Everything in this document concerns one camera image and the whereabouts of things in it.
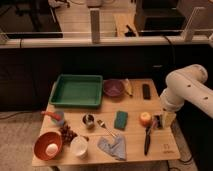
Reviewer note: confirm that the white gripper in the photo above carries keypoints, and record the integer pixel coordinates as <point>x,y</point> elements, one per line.
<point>167,118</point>

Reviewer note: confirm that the black eraser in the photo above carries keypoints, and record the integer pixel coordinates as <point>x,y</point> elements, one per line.
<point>146,91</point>

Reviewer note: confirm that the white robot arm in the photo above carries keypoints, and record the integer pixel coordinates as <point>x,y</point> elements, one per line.
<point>187,84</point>

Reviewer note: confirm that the small dark toy block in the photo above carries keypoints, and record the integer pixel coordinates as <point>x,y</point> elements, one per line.
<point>158,119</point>

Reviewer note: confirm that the orange apple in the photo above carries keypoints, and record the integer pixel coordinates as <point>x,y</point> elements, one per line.
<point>145,119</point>

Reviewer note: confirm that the green sponge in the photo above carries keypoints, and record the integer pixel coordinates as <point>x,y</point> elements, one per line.
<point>121,120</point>

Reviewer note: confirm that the purple bowl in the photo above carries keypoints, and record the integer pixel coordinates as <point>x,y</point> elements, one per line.
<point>113,87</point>

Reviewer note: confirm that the blue cloth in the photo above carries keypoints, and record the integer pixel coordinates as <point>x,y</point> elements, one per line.
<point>116,149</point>

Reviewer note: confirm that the metal fork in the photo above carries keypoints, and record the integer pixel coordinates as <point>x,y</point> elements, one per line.
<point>103,125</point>

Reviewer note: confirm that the small metal cup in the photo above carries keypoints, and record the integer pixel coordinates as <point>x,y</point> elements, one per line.
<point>88,120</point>

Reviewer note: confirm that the black tool on desk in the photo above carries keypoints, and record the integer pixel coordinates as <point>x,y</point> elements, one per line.
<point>130,32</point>

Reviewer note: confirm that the white cup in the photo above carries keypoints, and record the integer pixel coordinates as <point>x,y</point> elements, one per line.
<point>79,147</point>

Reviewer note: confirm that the black box on desk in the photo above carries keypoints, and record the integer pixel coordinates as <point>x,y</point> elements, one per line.
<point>158,17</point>

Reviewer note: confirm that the green plastic tray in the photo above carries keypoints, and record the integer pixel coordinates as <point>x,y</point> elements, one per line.
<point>80,91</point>

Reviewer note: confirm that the bunch of dark grapes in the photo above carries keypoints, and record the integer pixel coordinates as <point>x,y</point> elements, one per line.
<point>67,134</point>

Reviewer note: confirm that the blue cup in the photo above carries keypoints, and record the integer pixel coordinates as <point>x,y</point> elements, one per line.
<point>60,120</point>

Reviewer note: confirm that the orange carrot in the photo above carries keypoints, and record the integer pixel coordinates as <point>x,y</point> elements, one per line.
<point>52,115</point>

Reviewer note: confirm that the white egg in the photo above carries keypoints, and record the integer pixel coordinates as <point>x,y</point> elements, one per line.
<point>51,149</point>

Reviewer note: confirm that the orange bowl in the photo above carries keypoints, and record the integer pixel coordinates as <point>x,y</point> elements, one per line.
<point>43,141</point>

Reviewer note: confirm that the black monitor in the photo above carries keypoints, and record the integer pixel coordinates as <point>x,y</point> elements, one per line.
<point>28,19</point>

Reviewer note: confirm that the black handled knife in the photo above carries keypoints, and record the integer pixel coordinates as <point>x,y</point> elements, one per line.
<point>148,137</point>

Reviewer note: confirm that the white slanted bracket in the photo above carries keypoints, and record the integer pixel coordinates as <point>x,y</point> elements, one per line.
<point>192,23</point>

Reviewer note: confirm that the white divider post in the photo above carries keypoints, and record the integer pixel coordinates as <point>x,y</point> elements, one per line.
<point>95,25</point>

